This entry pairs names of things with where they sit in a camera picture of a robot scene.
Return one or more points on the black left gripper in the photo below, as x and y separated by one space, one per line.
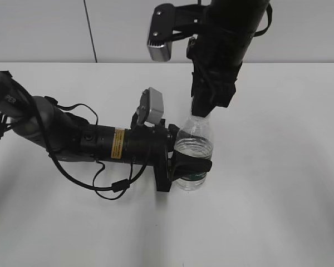
150 146

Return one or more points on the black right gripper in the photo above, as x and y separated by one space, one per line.
211 88

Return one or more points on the clear cestbon water bottle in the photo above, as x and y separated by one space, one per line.
195 139

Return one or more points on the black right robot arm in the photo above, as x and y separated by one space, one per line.
224 33

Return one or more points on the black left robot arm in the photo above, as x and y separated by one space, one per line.
70 138

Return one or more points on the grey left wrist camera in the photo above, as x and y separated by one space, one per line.
151 107

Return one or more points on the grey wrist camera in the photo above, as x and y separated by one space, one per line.
151 107
170 23

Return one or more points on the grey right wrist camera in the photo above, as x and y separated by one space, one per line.
170 23

